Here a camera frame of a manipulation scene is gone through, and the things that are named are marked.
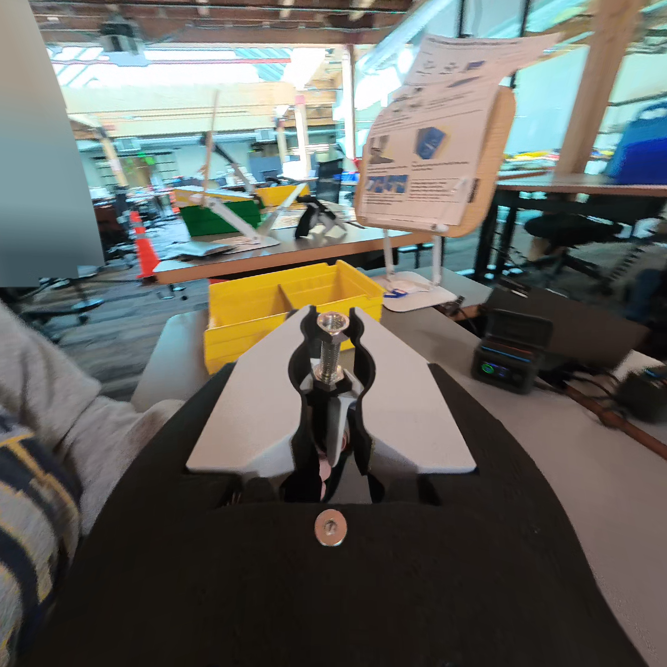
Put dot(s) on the yellow plastic bin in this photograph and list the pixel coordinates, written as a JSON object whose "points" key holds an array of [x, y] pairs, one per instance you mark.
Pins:
{"points": [[273, 195]]}

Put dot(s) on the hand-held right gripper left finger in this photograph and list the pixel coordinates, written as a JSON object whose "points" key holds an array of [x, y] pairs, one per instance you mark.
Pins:
{"points": [[250, 406]]}

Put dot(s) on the printed instruction sheet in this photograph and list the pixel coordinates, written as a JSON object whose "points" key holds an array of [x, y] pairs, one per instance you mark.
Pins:
{"points": [[432, 104]]}

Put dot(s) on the black box device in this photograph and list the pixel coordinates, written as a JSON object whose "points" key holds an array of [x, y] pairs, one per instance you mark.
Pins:
{"points": [[643, 396]]}

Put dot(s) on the wooden post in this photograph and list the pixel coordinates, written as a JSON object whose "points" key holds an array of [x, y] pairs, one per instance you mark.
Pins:
{"points": [[594, 104]]}

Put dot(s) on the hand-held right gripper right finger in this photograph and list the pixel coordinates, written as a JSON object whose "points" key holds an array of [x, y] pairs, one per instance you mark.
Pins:
{"points": [[417, 411]]}

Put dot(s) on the orange traffic cone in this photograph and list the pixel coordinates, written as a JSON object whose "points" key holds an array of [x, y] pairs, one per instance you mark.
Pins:
{"points": [[146, 255]]}

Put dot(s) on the black pistol-grip tool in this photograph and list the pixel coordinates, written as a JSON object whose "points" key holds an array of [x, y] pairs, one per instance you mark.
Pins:
{"points": [[305, 221]]}

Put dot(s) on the wooden table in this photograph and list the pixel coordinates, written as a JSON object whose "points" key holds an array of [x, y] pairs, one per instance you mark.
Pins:
{"points": [[323, 249]]}

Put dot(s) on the person's left forearm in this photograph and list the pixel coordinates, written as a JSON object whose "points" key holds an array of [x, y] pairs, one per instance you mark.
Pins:
{"points": [[78, 417]]}

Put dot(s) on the steel bolt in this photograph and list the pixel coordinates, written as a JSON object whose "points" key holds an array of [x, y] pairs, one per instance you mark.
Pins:
{"points": [[328, 359]]}

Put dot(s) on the green plastic bin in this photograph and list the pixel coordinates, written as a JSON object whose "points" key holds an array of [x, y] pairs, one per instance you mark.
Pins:
{"points": [[208, 221]]}

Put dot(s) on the black office chair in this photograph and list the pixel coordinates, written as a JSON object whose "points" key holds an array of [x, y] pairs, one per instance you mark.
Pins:
{"points": [[329, 182]]}

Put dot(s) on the wooden desk with black legs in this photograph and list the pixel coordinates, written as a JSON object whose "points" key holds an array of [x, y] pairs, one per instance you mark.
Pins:
{"points": [[573, 183]]}

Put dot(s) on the person's patterned clothing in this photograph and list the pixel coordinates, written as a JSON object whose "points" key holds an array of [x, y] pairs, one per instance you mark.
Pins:
{"points": [[31, 521]]}

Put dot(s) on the black stool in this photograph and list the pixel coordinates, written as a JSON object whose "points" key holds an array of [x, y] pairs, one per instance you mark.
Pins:
{"points": [[568, 226]]}

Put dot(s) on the wooden document board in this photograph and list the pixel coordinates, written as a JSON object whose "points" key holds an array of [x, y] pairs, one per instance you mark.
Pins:
{"points": [[495, 156]]}

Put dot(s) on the white folding stand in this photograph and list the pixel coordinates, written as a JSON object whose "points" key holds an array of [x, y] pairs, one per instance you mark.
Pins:
{"points": [[234, 220]]}

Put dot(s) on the steel hex nut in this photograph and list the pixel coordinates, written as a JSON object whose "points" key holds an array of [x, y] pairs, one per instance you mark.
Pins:
{"points": [[331, 324]]}

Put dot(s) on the yellow divided parts bin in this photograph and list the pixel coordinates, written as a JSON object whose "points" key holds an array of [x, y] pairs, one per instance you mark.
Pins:
{"points": [[250, 312]]}

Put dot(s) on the blue bag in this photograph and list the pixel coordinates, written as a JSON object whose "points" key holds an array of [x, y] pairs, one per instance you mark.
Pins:
{"points": [[641, 151]]}

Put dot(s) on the black device with colour screen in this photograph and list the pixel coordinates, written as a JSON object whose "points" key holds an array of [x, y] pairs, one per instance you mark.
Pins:
{"points": [[508, 359]]}

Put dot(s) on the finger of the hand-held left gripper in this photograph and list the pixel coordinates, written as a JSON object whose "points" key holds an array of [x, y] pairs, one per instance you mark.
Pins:
{"points": [[341, 417]]}

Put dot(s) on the white document stand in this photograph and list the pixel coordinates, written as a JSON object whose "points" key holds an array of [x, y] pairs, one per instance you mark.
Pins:
{"points": [[417, 298]]}

